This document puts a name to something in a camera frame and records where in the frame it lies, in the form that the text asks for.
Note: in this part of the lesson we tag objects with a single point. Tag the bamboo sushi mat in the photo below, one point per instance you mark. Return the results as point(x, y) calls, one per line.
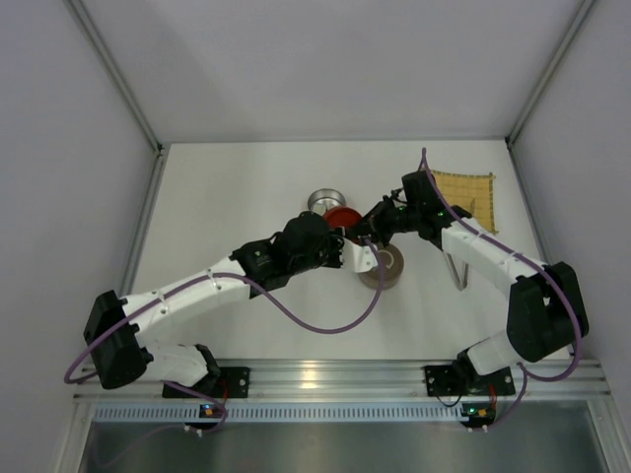
point(471, 192)

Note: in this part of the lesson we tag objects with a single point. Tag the brown round lid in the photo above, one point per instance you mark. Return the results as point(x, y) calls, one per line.
point(393, 260)

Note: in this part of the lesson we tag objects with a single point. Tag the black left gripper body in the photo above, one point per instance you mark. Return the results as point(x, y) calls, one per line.
point(334, 249)

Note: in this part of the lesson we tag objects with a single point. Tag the red round lid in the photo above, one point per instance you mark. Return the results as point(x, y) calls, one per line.
point(338, 222)

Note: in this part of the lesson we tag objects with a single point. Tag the slotted cable duct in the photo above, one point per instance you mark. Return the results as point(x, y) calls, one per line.
point(277, 412)

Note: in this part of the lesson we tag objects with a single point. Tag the aluminium mounting rail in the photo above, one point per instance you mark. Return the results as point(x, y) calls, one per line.
point(364, 381)

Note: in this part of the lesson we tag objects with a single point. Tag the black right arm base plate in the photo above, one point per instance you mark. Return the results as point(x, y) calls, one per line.
point(448, 380)

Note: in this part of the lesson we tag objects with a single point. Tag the red metal lunch tin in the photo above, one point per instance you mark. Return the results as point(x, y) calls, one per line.
point(325, 199)

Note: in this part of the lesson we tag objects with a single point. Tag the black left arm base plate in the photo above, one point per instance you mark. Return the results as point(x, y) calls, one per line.
point(227, 382)

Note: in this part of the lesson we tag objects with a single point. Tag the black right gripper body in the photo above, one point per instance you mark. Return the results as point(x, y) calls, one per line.
point(368, 229)

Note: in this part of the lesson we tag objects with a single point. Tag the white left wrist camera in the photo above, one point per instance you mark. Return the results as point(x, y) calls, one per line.
point(357, 258)

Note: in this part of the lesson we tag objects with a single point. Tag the metal tongs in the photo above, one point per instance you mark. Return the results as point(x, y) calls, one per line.
point(459, 271)

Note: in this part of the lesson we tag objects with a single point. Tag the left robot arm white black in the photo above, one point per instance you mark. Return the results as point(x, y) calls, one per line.
point(128, 335)

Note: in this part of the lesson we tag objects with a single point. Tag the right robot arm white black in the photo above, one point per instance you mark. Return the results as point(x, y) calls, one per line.
point(546, 311)

